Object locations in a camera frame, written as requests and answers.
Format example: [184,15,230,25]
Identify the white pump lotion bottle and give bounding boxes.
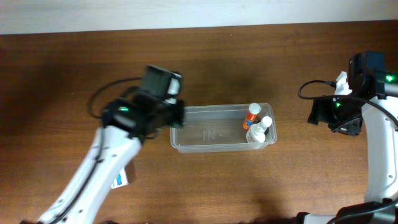
[246,123,267,143]

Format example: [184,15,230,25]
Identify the white Panadol medicine box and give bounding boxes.
[111,168,129,189]

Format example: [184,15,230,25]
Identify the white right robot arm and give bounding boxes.
[296,72,397,223]

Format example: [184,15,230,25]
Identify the orange tube white cap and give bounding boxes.
[243,103,261,130]

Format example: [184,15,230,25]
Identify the dark syrup bottle white cap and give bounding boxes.
[261,116,273,135]

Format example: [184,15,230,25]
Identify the clear plastic container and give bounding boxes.
[170,104,277,153]

